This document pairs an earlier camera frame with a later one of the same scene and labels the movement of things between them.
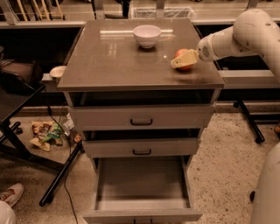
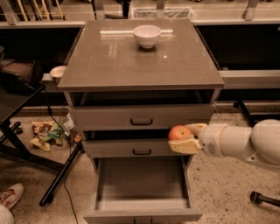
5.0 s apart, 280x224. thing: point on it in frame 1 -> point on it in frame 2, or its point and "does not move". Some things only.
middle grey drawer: x=141 y=147 does not move
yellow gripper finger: x=188 y=58 -> x=187 y=145
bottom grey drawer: x=143 y=190 does not move
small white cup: x=57 y=72 does not move
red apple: x=179 y=52 -> x=178 y=131
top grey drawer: x=143 y=117 does not move
